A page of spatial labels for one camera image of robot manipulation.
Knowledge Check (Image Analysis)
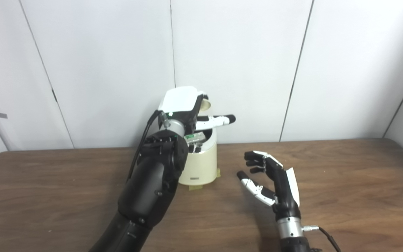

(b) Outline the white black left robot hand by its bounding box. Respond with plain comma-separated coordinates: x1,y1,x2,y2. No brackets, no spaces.
158,86,236,135

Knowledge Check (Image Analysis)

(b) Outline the white green milk carton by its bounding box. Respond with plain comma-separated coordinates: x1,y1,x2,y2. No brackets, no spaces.
184,132,205,145

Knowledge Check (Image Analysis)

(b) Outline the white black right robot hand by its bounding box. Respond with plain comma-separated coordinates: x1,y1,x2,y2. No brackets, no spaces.
236,150,302,222

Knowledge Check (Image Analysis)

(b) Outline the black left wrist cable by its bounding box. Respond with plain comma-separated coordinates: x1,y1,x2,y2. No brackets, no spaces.
126,110,163,182

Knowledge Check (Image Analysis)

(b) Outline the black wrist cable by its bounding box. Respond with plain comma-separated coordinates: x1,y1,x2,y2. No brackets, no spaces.
126,110,163,182
302,226,342,252

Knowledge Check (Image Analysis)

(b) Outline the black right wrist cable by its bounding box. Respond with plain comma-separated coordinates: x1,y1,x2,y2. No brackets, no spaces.
302,226,342,252

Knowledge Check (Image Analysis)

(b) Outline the cream-colored round bin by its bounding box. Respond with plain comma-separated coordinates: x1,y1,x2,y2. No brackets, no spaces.
178,128,218,186

